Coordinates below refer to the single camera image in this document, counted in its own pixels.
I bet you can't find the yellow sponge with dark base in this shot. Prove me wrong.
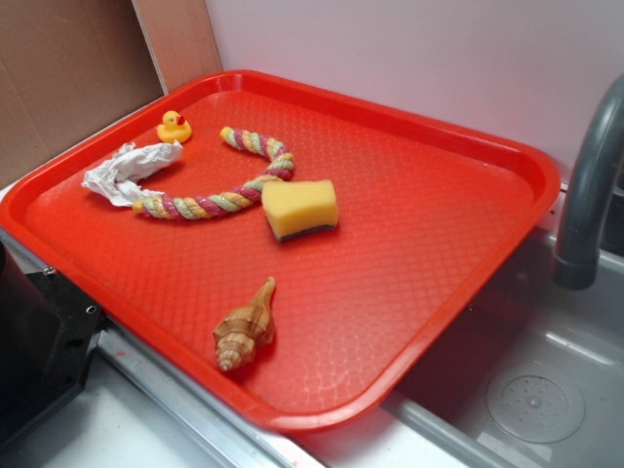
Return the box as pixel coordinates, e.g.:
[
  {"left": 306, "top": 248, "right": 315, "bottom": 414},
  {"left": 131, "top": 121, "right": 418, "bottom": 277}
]
[{"left": 261, "top": 179, "right": 339, "bottom": 242}]

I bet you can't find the grey toy sink basin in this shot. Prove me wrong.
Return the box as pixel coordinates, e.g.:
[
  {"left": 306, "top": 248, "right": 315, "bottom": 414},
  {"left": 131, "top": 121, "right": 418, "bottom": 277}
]
[{"left": 299, "top": 205, "right": 623, "bottom": 467}]

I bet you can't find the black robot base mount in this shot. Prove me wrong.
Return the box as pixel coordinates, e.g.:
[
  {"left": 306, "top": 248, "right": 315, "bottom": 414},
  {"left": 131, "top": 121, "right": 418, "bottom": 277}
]
[{"left": 1, "top": 246, "right": 102, "bottom": 448}]

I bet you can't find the red plastic tray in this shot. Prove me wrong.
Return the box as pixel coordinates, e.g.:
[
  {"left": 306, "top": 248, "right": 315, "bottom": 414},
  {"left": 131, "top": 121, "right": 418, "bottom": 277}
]
[{"left": 1, "top": 71, "right": 560, "bottom": 432}]

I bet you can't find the white paper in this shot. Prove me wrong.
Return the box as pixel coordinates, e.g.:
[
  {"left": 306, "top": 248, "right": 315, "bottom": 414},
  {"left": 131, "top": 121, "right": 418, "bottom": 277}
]
[{"left": 81, "top": 140, "right": 183, "bottom": 208}]

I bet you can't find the brown spiral seashell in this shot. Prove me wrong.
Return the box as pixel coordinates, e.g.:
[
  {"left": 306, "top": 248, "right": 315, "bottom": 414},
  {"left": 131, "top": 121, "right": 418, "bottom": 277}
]
[{"left": 213, "top": 277, "right": 276, "bottom": 371}]

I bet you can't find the brown cardboard panel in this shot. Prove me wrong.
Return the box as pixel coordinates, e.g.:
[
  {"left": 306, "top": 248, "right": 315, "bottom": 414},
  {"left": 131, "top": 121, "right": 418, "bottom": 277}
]
[{"left": 1, "top": 1, "right": 221, "bottom": 186}]

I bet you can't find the round sink drain cover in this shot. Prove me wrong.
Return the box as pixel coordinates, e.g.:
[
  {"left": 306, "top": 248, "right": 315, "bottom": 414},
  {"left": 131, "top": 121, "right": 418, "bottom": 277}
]
[{"left": 486, "top": 364, "right": 585, "bottom": 444}]

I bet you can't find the multicolour twisted rope toy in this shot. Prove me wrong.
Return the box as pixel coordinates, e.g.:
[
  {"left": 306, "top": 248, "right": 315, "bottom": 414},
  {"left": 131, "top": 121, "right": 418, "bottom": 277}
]
[{"left": 132, "top": 127, "right": 294, "bottom": 220}]

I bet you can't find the grey faucet spout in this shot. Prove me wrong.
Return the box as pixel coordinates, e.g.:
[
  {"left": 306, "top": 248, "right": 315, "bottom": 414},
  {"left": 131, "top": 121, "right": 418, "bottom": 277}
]
[{"left": 553, "top": 77, "right": 623, "bottom": 290}]

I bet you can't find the yellow rubber duck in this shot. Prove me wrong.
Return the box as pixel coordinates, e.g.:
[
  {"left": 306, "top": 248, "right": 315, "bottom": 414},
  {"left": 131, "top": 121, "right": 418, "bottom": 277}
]
[{"left": 156, "top": 110, "right": 193, "bottom": 143}]

